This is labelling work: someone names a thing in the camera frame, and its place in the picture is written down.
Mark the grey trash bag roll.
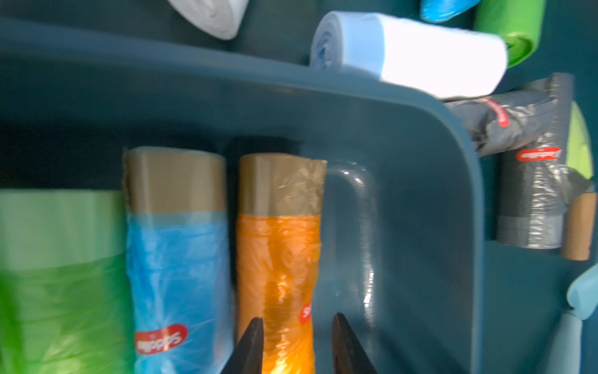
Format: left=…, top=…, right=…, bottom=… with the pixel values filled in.
left=495, top=73, right=593, bottom=249
left=445, top=90, right=558, bottom=157

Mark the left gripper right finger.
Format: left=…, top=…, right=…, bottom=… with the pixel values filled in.
left=332, top=313, right=377, bottom=374

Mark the orange trash bag roll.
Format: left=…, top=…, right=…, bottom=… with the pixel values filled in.
left=236, top=154, right=327, bottom=373

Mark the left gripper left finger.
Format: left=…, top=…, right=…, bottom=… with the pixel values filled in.
left=221, top=317, right=264, bottom=374

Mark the dark teal storage box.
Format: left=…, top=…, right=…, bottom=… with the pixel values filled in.
left=1, top=18, right=484, bottom=373

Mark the green trash bag roll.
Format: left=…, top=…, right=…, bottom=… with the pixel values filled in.
left=473, top=0, right=546, bottom=68
left=1, top=189, right=135, bottom=373

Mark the light blue toy spade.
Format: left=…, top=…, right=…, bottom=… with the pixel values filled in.
left=539, top=264, right=597, bottom=373

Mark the green toy trowel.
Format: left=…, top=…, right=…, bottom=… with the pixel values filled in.
left=560, top=100, right=598, bottom=262

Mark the white trash bag roll left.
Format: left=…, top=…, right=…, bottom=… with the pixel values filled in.
left=168, top=0, right=249, bottom=41

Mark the white roll lying flat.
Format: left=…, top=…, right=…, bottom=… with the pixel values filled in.
left=309, top=11, right=509, bottom=101

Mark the grey trash bag roll right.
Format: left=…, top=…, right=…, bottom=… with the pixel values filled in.
left=495, top=73, right=593, bottom=249

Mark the blue trash bag roll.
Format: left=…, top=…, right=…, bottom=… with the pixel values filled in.
left=123, top=146, right=235, bottom=373
left=420, top=0, right=481, bottom=23

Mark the grey trash bag roll middle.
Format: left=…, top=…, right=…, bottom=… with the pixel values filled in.
left=445, top=90, right=558, bottom=157

